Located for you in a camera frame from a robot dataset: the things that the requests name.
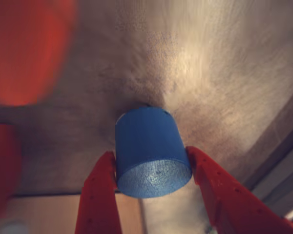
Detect orange rounded wedge block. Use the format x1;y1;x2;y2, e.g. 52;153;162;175
0;0;78;107

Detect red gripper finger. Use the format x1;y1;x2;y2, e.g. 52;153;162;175
74;151;123;234
185;145;293;234

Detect red cube block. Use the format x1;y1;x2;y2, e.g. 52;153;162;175
0;123;22;213

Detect aluminium profile rail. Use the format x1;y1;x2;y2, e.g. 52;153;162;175
244;136;293;220

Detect blue cylinder block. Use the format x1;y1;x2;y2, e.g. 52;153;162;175
114;106;193;199

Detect wooden shape sorter box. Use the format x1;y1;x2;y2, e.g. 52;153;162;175
0;192;144;234

